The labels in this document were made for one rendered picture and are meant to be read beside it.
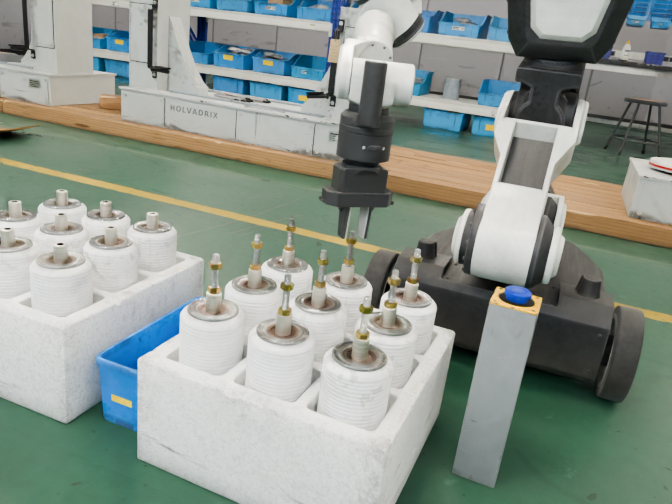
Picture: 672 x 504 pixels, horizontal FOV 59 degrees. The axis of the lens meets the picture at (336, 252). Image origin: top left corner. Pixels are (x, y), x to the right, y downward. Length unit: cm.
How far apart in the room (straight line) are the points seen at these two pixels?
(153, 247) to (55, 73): 292
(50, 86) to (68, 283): 303
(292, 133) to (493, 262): 208
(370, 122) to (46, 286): 58
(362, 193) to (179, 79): 271
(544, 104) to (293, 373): 79
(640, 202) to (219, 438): 226
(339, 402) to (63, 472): 44
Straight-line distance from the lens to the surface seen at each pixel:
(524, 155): 129
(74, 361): 107
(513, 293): 92
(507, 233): 113
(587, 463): 120
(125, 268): 115
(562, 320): 129
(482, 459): 103
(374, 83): 91
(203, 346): 89
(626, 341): 130
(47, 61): 411
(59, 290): 106
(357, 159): 95
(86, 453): 106
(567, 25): 128
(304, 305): 94
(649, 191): 282
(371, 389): 79
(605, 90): 912
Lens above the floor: 65
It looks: 20 degrees down
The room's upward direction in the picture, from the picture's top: 7 degrees clockwise
